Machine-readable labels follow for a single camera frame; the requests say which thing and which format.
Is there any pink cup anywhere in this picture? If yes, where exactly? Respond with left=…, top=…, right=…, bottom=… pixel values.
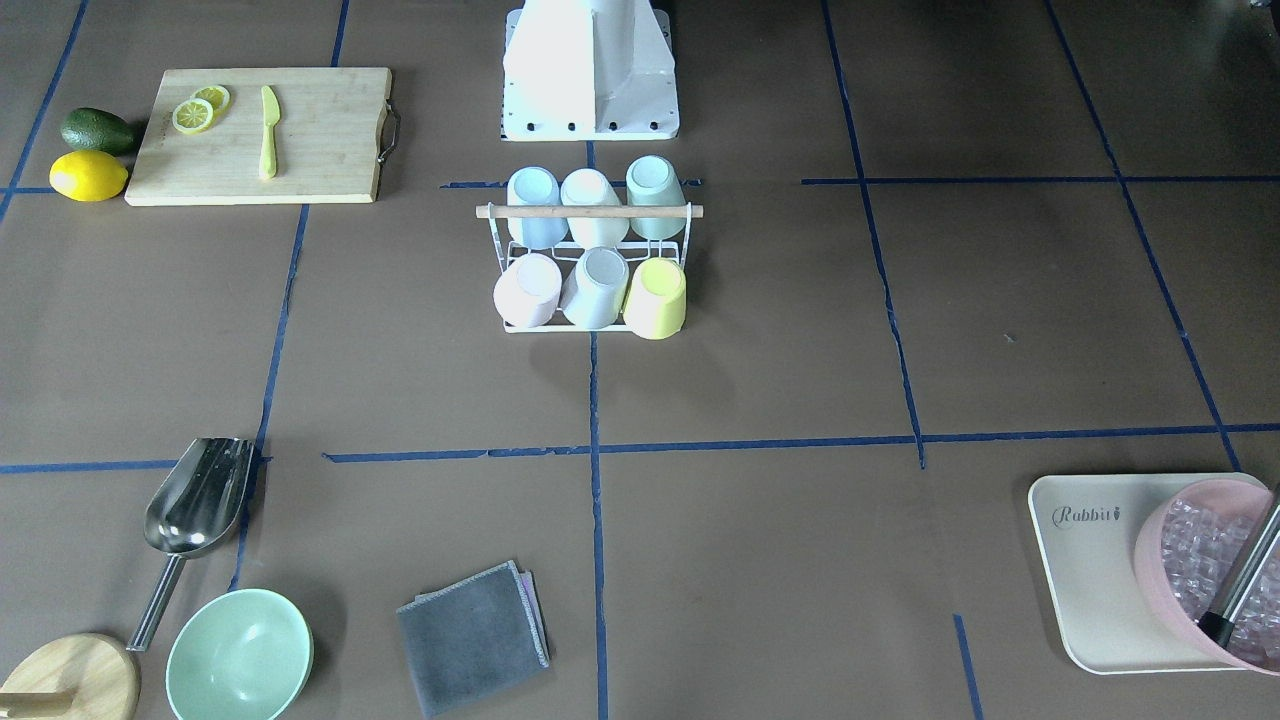
left=492, top=252, right=563, bottom=329

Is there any mint green cup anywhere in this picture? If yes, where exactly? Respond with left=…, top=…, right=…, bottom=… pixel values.
left=625, top=155, right=686, bottom=241

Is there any yellow cup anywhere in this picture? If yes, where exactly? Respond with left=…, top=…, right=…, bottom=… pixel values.
left=623, top=258, right=687, bottom=340

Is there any grey cup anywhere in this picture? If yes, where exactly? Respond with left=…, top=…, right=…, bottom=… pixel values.
left=559, top=247, right=628, bottom=331

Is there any white cup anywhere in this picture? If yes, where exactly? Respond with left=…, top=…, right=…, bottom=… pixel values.
left=559, top=168, right=630, bottom=249

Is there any light blue cup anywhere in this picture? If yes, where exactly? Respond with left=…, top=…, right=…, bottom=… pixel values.
left=506, top=167, right=570, bottom=250

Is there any folded grey cloth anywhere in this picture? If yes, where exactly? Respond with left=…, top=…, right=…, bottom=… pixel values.
left=396, top=560, right=550, bottom=719

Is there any bamboo cutting board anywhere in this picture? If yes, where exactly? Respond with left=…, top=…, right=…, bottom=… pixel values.
left=124, top=67, right=398, bottom=208

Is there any yellow plastic knife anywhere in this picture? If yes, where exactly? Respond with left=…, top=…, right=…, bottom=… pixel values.
left=259, top=85, right=282, bottom=181

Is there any steel scoop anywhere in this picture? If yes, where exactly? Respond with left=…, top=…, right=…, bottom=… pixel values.
left=125, top=437, right=256, bottom=653

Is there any beige rabbit tray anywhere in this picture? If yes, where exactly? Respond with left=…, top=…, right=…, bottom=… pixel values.
left=1027, top=473, right=1271, bottom=675

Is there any mint green bowl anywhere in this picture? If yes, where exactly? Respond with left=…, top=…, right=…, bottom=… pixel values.
left=165, top=588, right=314, bottom=719

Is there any lemon slice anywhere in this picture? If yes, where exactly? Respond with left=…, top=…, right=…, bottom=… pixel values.
left=191, top=85, right=232, bottom=117
left=170, top=97, right=218, bottom=135

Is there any pink bowl with ice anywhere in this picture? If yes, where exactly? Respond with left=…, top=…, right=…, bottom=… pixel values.
left=1132, top=477, right=1277, bottom=676

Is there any yellow lemon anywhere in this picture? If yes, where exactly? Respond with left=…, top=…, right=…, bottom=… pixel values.
left=47, top=150, right=129, bottom=202

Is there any green avocado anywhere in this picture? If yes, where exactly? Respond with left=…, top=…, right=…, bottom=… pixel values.
left=59, top=108, right=138, bottom=156

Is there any wooden mug tree stand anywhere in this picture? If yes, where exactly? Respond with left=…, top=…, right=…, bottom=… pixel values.
left=1, top=633, right=140, bottom=719

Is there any white wire cup rack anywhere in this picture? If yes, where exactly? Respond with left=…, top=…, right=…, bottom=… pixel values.
left=475, top=156, right=704, bottom=340

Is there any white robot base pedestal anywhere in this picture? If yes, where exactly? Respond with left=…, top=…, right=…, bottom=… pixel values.
left=500, top=1, right=681, bottom=142

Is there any metal ice scoop handle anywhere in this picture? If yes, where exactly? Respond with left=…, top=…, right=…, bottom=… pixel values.
left=1197, top=491, right=1279, bottom=650

